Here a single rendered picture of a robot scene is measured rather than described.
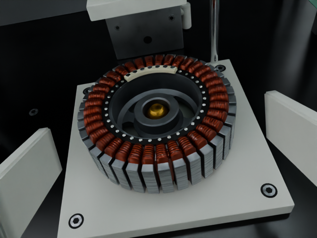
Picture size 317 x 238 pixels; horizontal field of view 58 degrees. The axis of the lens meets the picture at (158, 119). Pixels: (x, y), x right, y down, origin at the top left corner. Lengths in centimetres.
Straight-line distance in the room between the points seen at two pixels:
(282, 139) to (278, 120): 1
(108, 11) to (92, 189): 12
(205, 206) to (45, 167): 10
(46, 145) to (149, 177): 6
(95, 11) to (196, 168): 11
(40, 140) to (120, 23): 17
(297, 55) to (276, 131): 16
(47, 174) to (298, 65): 24
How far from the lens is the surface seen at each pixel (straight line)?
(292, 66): 31
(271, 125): 18
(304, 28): 36
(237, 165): 21
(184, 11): 31
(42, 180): 17
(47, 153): 17
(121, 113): 23
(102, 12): 19
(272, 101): 17
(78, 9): 45
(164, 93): 23
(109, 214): 20
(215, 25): 26
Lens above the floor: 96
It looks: 48 degrees down
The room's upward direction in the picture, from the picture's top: 11 degrees counter-clockwise
